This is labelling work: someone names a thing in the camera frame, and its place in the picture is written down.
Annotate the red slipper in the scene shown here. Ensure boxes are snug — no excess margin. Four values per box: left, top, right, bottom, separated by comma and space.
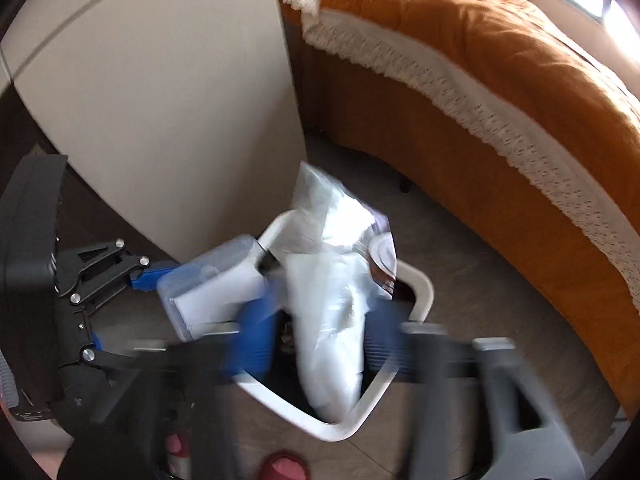
256, 451, 311, 480

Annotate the white fringed bed skirt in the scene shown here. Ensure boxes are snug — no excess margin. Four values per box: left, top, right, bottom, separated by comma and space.
281, 0, 639, 299

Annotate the orange bed blanket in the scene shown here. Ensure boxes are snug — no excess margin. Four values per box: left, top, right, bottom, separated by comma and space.
280, 0, 639, 416

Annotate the white trash bin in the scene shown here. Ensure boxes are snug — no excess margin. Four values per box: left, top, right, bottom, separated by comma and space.
230, 209, 435, 443

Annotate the clear plastic box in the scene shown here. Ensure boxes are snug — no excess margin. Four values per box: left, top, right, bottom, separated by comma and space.
156, 235, 266, 341

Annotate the white desk drawer cabinet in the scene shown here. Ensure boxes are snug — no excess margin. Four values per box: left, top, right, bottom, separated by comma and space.
1, 0, 306, 260

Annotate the clear plastic bag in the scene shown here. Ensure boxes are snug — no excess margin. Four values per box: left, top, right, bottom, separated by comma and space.
271, 162, 397, 424

